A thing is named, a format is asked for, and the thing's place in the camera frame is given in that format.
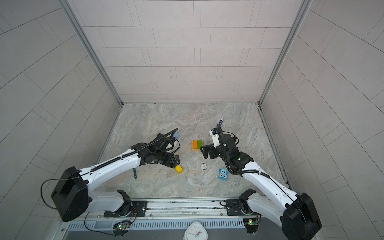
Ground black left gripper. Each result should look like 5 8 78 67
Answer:
153 150 184 168

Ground green wood block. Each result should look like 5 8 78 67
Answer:
197 140 203 150

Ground yellow wood block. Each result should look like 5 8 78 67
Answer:
175 165 183 174

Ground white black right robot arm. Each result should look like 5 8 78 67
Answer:
199 134 322 240

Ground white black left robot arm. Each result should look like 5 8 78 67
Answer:
51 133 180 222

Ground blue robot toy figure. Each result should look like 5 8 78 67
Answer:
218 168 229 181

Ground white kitchen timer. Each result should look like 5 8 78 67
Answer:
183 222 208 240

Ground left circuit board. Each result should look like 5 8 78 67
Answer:
113 221 132 232

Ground circuit board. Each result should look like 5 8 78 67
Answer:
113 221 132 232
243 218 260 234

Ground right circuit board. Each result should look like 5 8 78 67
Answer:
243 218 260 234

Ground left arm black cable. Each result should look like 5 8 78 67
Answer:
40 128 179 236

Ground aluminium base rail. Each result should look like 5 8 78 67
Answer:
58 196 310 221

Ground aluminium corner post right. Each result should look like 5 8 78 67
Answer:
259 0 312 106

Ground aluminium corner post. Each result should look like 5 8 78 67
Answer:
259 0 312 106
58 0 124 108

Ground aluminium corner post left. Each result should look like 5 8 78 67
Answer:
58 0 124 108

